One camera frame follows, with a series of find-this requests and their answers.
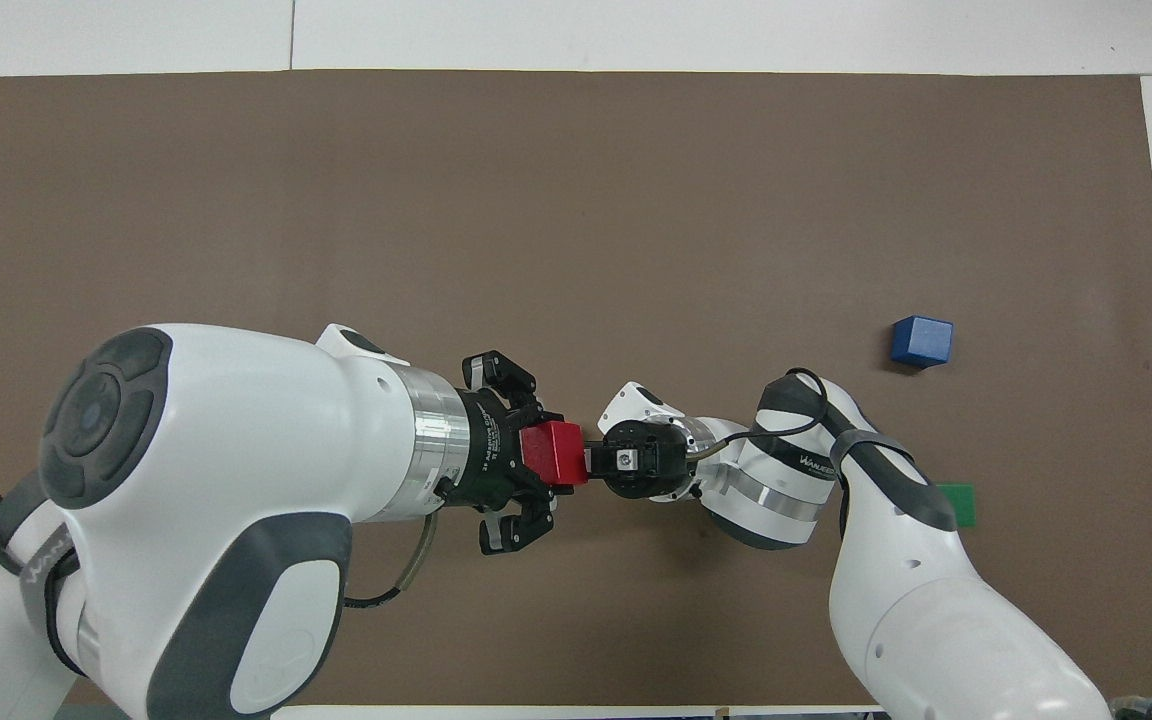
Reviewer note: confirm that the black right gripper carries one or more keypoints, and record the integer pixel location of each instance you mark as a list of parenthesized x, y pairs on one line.
[(661, 455)]

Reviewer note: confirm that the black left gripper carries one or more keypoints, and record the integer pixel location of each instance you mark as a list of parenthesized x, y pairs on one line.
[(491, 450)]

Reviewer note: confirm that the red block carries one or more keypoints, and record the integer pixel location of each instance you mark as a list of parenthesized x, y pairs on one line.
[(551, 455)]

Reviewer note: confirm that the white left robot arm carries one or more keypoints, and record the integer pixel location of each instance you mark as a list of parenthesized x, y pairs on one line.
[(236, 420)]

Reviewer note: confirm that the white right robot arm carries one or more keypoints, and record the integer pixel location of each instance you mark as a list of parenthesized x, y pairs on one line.
[(936, 620)]

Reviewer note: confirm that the blue block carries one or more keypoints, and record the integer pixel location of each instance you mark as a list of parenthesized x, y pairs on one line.
[(921, 342)]

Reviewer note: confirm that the green block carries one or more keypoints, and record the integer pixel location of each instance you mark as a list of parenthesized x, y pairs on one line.
[(962, 505)]

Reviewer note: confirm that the brown table mat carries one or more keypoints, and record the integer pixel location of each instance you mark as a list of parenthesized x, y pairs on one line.
[(576, 220)]

